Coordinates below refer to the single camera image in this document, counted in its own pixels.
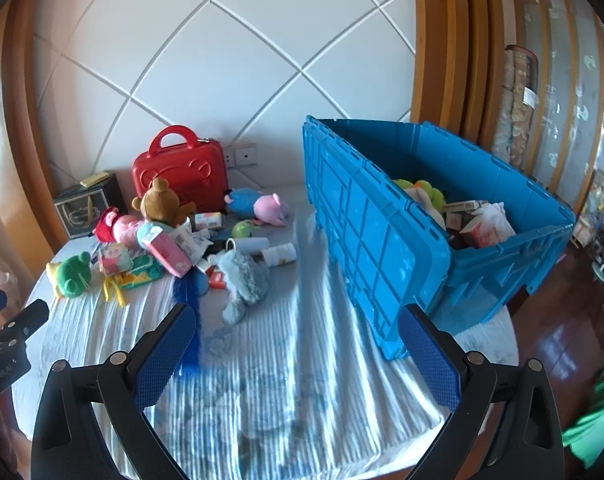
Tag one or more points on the yellow flat case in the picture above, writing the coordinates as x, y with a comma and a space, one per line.
94, 179

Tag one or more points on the white medicine box brown edge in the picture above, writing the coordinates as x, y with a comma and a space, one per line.
464, 206

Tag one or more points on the blue and pink plush toy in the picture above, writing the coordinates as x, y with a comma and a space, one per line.
262, 205

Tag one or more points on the white plastic bag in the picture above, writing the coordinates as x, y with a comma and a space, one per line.
494, 217

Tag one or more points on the white cylinder roll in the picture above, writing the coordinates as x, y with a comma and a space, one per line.
249, 246

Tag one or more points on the white and pink small box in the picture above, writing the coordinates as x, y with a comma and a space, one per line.
206, 220

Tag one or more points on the blue plastic storage crate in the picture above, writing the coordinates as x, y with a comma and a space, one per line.
372, 240

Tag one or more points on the green frog plush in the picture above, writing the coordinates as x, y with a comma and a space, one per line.
71, 275

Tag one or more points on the green cloth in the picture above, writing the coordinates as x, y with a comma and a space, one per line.
597, 425

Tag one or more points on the blue bottle brush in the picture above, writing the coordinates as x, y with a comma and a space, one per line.
187, 292

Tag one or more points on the lime green plush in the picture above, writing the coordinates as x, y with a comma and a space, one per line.
427, 195

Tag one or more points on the white wall socket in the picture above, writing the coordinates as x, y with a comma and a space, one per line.
242, 156

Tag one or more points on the patterned rolled rug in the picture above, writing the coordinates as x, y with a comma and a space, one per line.
524, 125

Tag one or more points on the green yellow snack packet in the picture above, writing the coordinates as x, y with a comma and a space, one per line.
141, 270

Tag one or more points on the pink pig plush red dress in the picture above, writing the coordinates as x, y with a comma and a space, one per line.
119, 225

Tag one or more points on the red toy suitcase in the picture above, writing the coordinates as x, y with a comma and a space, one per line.
191, 170

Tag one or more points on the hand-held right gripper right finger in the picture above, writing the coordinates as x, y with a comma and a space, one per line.
429, 360

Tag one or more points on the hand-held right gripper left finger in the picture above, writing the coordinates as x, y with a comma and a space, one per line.
166, 355

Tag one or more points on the small green turtle toy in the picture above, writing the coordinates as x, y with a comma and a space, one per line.
242, 230

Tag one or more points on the small red and white packet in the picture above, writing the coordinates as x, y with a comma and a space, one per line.
216, 280

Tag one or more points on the pink and white carton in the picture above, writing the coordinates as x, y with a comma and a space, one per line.
474, 236

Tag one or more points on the green and pink packet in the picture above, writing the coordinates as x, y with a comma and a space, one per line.
114, 257

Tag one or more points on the frosted glass sliding door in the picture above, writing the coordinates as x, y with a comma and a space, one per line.
567, 85

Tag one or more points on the pink tissue packet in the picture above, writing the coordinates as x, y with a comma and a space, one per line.
166, 255

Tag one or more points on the brown teddy bear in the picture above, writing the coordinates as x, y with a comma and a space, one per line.
159, 205

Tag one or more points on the grey-blue fluffy plush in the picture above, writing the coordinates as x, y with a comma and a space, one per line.
242, 280

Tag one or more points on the white medicine bottle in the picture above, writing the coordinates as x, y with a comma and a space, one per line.
279, 254

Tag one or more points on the black gift box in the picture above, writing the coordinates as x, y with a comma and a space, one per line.
76, 210

